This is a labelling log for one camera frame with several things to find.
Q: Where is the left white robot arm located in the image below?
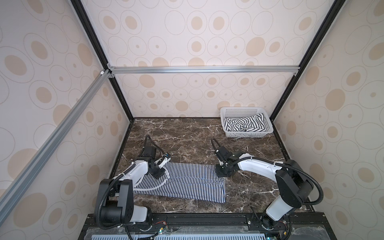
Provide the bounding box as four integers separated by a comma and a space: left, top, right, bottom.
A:
94, 146, 171, 230

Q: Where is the white plastic laundry basket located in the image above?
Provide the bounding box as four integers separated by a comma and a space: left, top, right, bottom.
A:
221, 107, 274, 138

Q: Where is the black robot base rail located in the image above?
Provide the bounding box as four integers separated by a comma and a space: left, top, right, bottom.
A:
79, 212, 336, 240

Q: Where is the left aluminium frame rail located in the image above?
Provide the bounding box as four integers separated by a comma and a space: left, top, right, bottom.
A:
1, 69, 112, 225

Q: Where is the back aluminium frame rail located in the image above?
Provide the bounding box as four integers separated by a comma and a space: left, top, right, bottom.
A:
110, 65, 300, 75

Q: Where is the aluminium frame rail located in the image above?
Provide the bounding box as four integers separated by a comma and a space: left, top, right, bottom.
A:
1, 69, 112, 225
110, 65, 300, 75

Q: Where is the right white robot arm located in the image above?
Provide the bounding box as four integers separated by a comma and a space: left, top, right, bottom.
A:
214, 146, 324, 231

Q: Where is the blue white striped tank top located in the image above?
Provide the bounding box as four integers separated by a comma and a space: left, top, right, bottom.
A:
133, 162, 226, 203

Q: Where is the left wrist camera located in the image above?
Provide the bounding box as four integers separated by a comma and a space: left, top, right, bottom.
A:
155, 153, 171, 169

